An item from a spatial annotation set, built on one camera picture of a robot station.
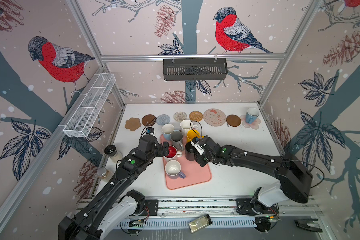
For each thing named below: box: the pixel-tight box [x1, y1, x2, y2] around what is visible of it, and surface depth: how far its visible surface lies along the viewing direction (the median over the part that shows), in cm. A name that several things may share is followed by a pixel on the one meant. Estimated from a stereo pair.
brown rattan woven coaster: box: [189, 110, 204, 122], surface depth 116 cm
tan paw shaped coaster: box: [124, 117, 142, 132], surface depth 110 cm
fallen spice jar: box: [188, 214, 212, 234], surface depth 67 cm
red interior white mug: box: [163, 145, 178, 162], surface depth 89 cm
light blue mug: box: [161, 123, 175, 141], surface depth 96 cm
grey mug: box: [170, 130, 184, 152], surface depth 91 cm
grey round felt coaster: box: [156, 114, 171, 126], surface depth 113 cm
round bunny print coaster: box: [203, 108, 227, 127], surface depth 115 cm
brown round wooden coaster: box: [226, 114, 242, 127], surface depth 113 cm
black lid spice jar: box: [104, 144, 123, 163], surface depth 85 cm
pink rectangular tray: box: [166, 150, 212, 190], surface depth 84 cm
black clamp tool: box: [294, 218, 323, 233], surface depth 70 cm
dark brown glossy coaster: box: [141, 114, 156, 127], surface depth 113 cm
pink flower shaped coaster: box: [240, 115, 262, 130], surface depth 109 cm
